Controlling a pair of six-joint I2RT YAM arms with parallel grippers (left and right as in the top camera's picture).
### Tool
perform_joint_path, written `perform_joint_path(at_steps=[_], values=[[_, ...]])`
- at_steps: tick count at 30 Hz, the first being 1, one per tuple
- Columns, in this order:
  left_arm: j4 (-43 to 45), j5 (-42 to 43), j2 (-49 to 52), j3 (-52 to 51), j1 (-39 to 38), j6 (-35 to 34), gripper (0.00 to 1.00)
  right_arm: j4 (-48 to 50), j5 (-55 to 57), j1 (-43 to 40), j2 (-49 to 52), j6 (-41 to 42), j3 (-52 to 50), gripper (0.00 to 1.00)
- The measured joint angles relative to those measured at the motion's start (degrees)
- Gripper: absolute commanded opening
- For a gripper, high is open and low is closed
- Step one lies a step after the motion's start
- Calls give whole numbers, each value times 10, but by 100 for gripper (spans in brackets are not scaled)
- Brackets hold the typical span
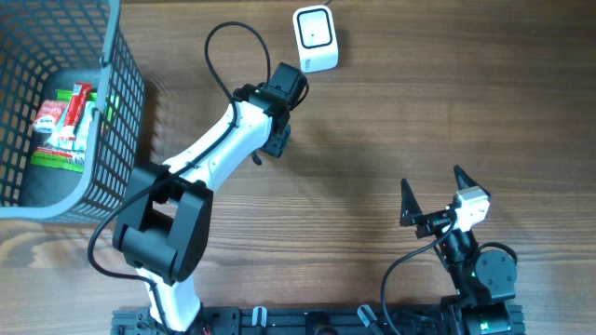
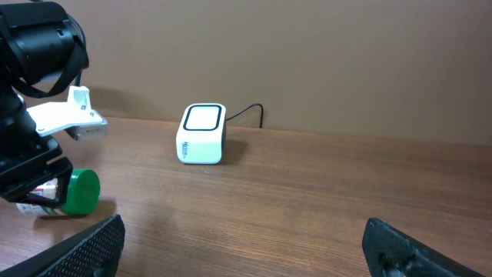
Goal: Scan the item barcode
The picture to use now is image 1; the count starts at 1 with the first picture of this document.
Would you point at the small red white carton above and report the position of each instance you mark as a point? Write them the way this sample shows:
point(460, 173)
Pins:
point(48, 116)

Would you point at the teal white tissue pack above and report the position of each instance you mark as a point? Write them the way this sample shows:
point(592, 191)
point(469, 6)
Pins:
point(79, 144)

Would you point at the grey plastic mesh basket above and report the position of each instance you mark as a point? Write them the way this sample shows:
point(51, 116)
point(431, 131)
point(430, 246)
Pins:
point(48, 46)

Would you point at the white barcode scanner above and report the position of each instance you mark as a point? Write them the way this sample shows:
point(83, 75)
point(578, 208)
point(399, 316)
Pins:
point(316, 38)

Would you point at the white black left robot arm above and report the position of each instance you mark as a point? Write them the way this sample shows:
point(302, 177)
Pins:
point(164, 227)

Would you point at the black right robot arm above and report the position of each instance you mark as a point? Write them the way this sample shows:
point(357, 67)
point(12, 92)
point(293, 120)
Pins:
point(484, 276)

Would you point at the green gummy candy bag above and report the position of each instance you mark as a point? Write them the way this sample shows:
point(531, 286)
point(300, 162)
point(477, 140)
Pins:
point(46, 156)

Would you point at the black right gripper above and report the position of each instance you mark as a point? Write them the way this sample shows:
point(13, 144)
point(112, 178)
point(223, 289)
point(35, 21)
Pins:
point(435, 221)

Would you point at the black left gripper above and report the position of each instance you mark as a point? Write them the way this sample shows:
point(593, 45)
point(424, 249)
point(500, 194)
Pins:
point(277, 141)

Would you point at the red stick sachet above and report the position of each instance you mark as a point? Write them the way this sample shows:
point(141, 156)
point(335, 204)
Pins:
point(75, 110)

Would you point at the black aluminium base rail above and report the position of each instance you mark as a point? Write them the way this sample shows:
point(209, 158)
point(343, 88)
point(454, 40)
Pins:
point(419, 319)

